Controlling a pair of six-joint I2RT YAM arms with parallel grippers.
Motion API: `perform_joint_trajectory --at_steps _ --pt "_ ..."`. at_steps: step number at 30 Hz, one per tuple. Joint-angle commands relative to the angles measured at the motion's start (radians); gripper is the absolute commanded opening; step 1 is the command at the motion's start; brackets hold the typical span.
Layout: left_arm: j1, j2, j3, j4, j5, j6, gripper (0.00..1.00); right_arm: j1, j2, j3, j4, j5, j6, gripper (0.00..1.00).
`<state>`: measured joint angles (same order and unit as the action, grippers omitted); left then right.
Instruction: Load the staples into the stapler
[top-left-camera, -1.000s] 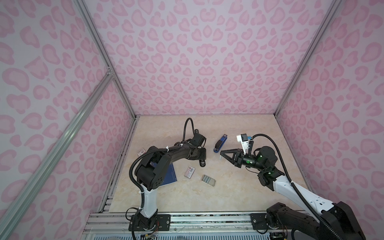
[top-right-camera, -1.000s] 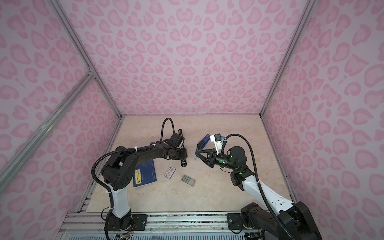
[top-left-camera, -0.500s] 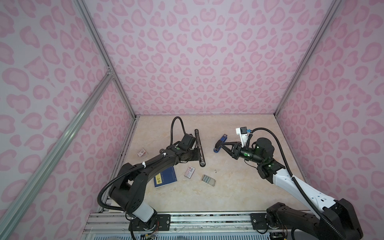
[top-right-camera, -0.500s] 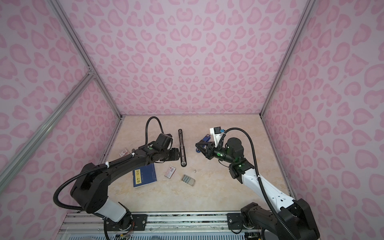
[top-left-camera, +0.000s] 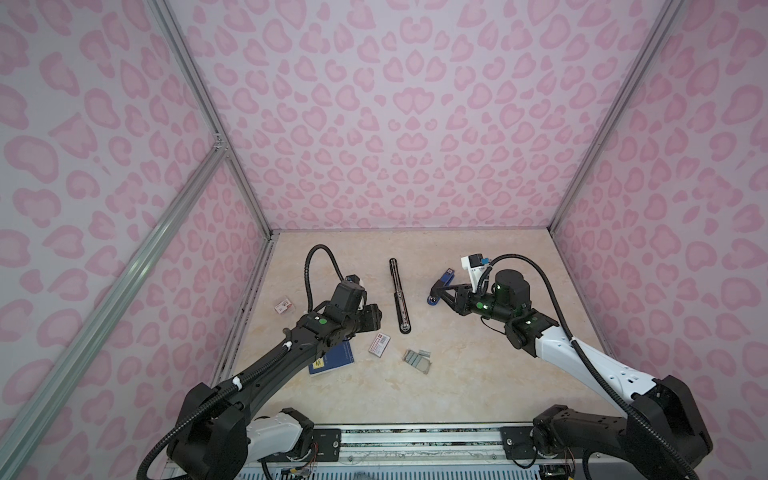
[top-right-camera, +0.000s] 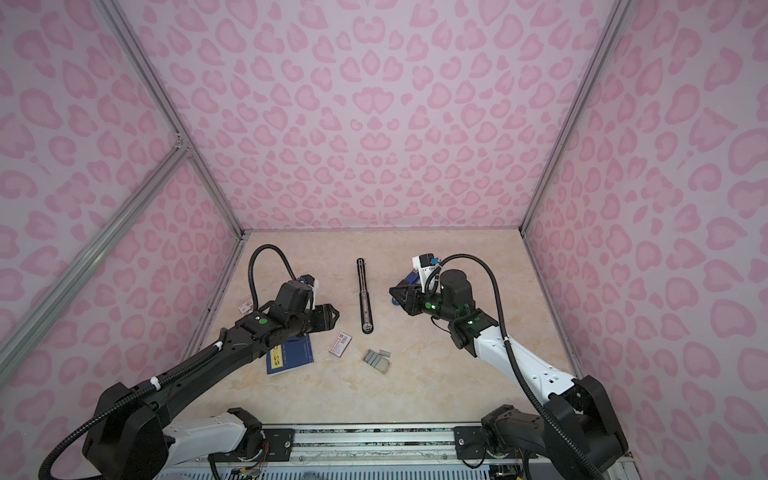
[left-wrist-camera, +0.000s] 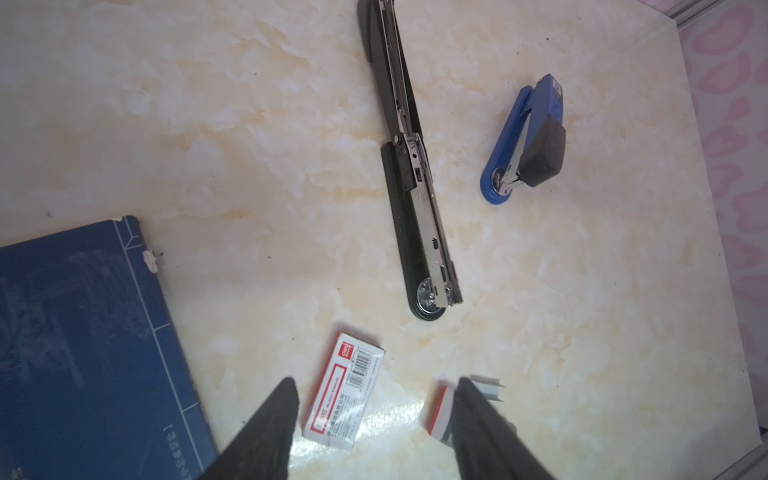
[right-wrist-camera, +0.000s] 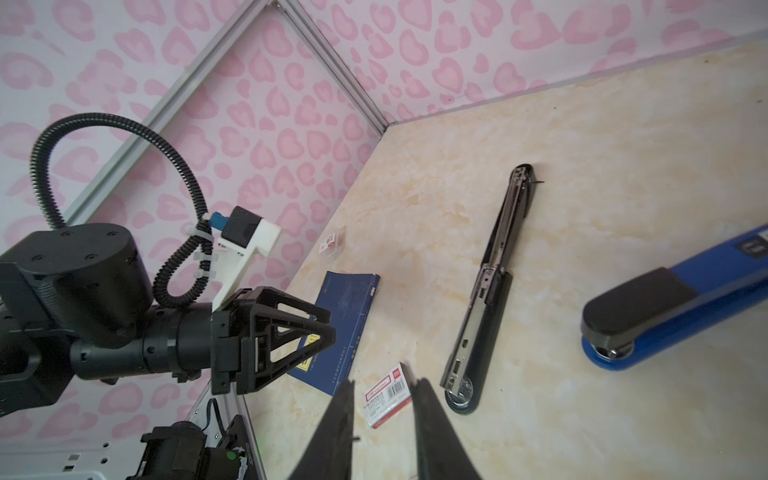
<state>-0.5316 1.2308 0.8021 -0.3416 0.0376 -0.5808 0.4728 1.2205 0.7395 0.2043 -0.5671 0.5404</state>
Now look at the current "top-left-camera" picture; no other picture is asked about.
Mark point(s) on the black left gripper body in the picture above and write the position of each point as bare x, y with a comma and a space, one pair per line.
366, 318

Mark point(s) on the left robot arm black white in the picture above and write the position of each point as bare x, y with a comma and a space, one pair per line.
210, 440

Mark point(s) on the small red white staple box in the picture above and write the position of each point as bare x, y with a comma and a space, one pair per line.
283, 306

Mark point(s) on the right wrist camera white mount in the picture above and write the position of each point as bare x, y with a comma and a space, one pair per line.
476, 266

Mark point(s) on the aluminium diagonal frame bar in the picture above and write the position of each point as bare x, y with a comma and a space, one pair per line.
39, 413

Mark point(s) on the aluminium corner frame post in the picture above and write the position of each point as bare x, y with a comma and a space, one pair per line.
170, 28
670, 15

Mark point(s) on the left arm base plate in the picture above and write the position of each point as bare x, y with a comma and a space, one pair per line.
321, 445

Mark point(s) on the blue notebook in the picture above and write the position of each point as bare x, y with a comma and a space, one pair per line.
338, 357

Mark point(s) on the aluminium corner frame post right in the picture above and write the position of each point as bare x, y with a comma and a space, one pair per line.
670, 15

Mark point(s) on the blue stapler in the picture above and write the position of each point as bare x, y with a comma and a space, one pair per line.
439, 285

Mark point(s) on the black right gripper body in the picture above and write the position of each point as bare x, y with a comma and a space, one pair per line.
487, 305

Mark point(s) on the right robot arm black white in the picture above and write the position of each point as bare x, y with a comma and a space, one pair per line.
658, 429

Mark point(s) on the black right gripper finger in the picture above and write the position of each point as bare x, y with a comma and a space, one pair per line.
460, 305
458, 290

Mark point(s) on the aluminium corner frame post left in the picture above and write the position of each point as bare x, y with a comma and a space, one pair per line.
170, 28

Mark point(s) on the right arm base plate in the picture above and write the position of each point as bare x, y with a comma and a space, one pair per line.
518, 445

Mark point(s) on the aluminium front rail frame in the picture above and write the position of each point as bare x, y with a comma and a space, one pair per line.
434, 451

